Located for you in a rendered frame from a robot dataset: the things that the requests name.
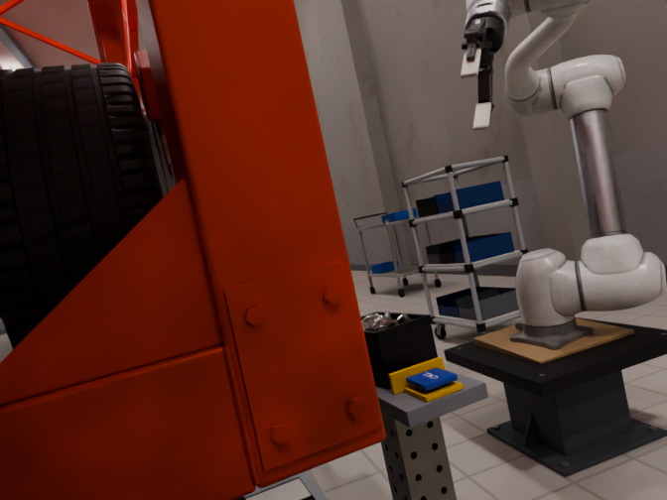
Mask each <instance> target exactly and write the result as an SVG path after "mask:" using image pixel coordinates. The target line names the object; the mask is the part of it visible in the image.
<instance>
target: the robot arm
mask: <svg viewBox="0 0 667 500"><path fill-rule="evenodd" d="M590 1H591V0H467V20H466V26H465V28H466V31H465V33H464V37H465V39H467V40H466V42H465V43H462V50H467V51H465V55H464V61H463V67H462V73H461V78H467V77H474V76H477V83H478V104H477V105H476V108H475V114H474V121H473V128H472V129H473V131H474V130H484V129H488V126H489V118H490V112H492V110H493V108H494V106H495V105H494V104H492V95H493V73H494V69H493V61H494V54H495V53H497V52H498V51H499V49H500V48H501V46H502V44H503V38H504V37H505V35H506V33H507V31H508V24H509V20H511V19H513V18H515V17H517V16H520V15H522V14H525V13H529V12H534V11H540V12H541V13H543V14H545V15H547V16H548V18H547V19H546V20H545V21H544V22H543V23H542V24H541V25H540V26H539V27H538V28H537V29H536V30H535V31H533V32H532V33H531V34H530V35H529V36H528V37H527V38H526V39H525V40H524V41H523V42H522V43H521V44H520V45H519V46H518V47H517V48H516V49H515V50H514V51H513V52H512V53H511V55H510V56H509V58H508V60H507V62H506V66H505V92H506V98H507V100H508V102H509V104H510V106H511V107H512V108H513V110H514V111H516V112H517V113H518V114H520V115H522V116H526V117H532V116H536V115H539V114H540V113H544V112H549V111H553V110H557V109H561V110H562V112H563V113H564V116H565V117H566V119H567V120H568V121H570V123H571V129H572V135H573V142H574V148H575V154H576V161H577V167H578V173H579V179H580V186H581V192H582V198H583V205H584V211H585V217H586V223H587V230H588V235H589V240H587V241H586V242H585V244H584V245H583V247H582V253H581V260H580V261H571V260H566V257H565V255H564V254H563V253H561V252H559V251H557V250H554V249H550V248H546V249H540V250H535V251H532V252H529V253H526V254H524V255H523V256H522V257H521V259H520V262H519V265H518V269H517V273H516V279H515V290H516V298H517V304H518V308H519V312H520V315H521V319H522V321H518V322H516V324H515V327H516V329H518V330H520V332H518V333H515V334H512V335H510V336H509V338H510V341H512V342H522V343H527V344H531V345H536V346H541V347H546V348H548V349H551V350H557V349H560V348H561V347H562V346H564V345H566V344H568V343H571V342H573V341H575V340H577V339H580V338H582V337H584V336H587V335H590V334H594V329H593V328H592V327H587V326H580V325H577V322H576V319H575V314H577V313H581V312H608V311H619V310H627V309H632V308H635V307H639V306H642V305H644V304H647V303H649V302H651V301H653V300H655V299H657V298H659V297H660V296H662V295H663V294H664V293H665V291H666V273H665V266H664V264H663V262H662V261H661V260H660V259H659V257H657V256H656V255H655V254H653V253H651V252H643V249H642V247H641V245H640V243H639V241H638V240H637V239H636V238H635V237H634V236H632V235H631V234H627V232H626V226H625V220H624V214H623V208H622V202H621V196H620V190H619V185H618V179H617V173H616V167H615V158H614V152H613V146H612V141H611V135H610V129H609V123H608V117H607V113H608V112H609V110H610V107H611V102H612V97H613V96H616V95H618V94H619V93H620V92H621V91H622V90H623V88H624V86H625V83H626V77H625V71H624V67H623V64H622V61H621V59H620V58H618V57H615V56H612V55H593V56H587V57H582V58H578V59H574V60H571V61H567V62H561V63H559V64H557V65H555V66H552V67H548V68H545V69H541V70H536V71H534V70H533V69H532V67H531V66H530V64H532V63H533V62H534V61H535V60H536V59H537V58H538V57H540V56H541V55H542V54H543V53H544V52H545V51H546V50H547V49H548V48H549V47H550V46H551V45H552V44H553V43H555V42H556V41H557V40H558V39H559V38H560V37H561V36H562V35H563V34H564V33H565V32H566V31H567V30H568V29H569V28H570V27H571V25H572V24H573V23H574V21H575V20H576V18H577V16H578V13H579V12H581V11H582V10H583V9H584V8H585V7H586V5H587V4H588V3H589V2H590ZM479 68H484V69H482V70H481V71H478V69H479Z"/></svg>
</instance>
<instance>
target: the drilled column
mask: <svg viewBox="0 0 667 500"><path fill-rule="evenodd" d="M381 415H382V420H383V424H384V429H385V433H386V438H385V440H384V441H382V442H381V446H382V451H383V456H384V460H385V465H386V470H387V474H388V479H389V484H390V488H391V493H392V498H393V500H457V496H456V491H455V486H454V482H453V478H452V473H451V468H450V464H449V459H448V454H447V449H446V444H445V440H444V435H443V430H442V425H441V421H440V417H437V418H435V419H432V420H430V421H427V422H425V423H423V424H420V425H418V426H415V427H413V428H408V427H406V426H405V425H403V424H401V423H400V422H398V421H396V420H395V419H393V418H391V417H389V416H388V415H386V414H384V413H383V412H381Z"/></svg>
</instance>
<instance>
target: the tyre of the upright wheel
mask: <svg viewBox="0 0 667 500"><path fill-rule="evenodd" d="M162 199H163V194H162V189H161V185H160V181H159V176H158V172H157V168H156V164H155V160H154V156H153V152H152V148H151V143H150V139H149V136H148V132H147V128H146V124H145V120H144V116H143V113H142V109H141V105H140V102H139V98H138V95H137V92H136V88H135V85H134V82H133V79H132V76H131V74H130V72H129V70H128V69H127V68H126V67H125V66H124V65H123V64H121V63H119V62H102V63H98V64H97V67H91V65H90V63H87V64H73V65H72V66H71V69H67V67H66V66H65V65H57V66H44V67H43V68H42V71H41V70H40V69H39V68H37V67H27V68H16V69H15V70H12V69H0V315H1V318H2V321H3V323H4V325H5V330H6V332H7V335H8V338H9V339H10V343H11V346H12V348H13V349H14V348H15V347H16V346H17V345H18V344H19V343H20V342H21V341H22V340H23V339H24V338H25V337H26V336H27V335H28V334H29V333H30V332H31V331H32V330H33V329H34V328H35V327H36V326H37V325H38V324H39V323H40V322H41V321H42V320H43V319H44V318H45V317H46V316H47V315H48V314H49V313H50V312H51V311H52V310H53V309H54V308H55V307H56V306H57V305H58V304H59V303H60V302H61V301H62V300H63V299H64V298H65V297H66V296H67V295H68V294H69V293H70V292H71V291H72V290H73V289H74V288H75V287H76V286H77V285H78V284H79V283H80V282H81V281H82V280H83V279H84V277H85V276H86V275H87V274H88V273H89V272H90V271H91V270H92V269H93V268H94V267H95V266H96V265H97V264H98V263H99V262H100V261H101V260H102V259H103V258H104V257H105V256H106V255H107V254H108V253H109V252H110V251H111V250H112V249H113V248H114V247H115V246H116V245H117V244H118V243H119V242H120V241H121V240H122V239H123V238H124V237H125V236H126V235H127V234H128V233H129V232H130V231H131V230H132V229H133V228H134V227H135V226H136V225H137V224H138V223H139V222H140V221H141V220H142V219H143V218H144V217H145V216H146V215H147V214H148V213H149V212H150V211H151V210H152V209H153V208H154V207H155V206H156V205H157V204H158V203H159V202H160V201H161V200H162Z"/></svg>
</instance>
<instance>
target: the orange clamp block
mask: <svg viewBox="0 0 667 500"><path fill-rule="evenodd" d="M134 58H135V64H136V68H137V75H138V81H139V87H140V93H141V98H142V102H143V106H144V109H145V112H146V115H147V118H148V120H150V121H155V120H162V117H161V112H160V108H159V104H158V99H157V95H156V90H155V86H154V81H153V77H152V73H151V69H150V64H149V60H148V55H147V51H145V52H135V53H134Z"/></svg>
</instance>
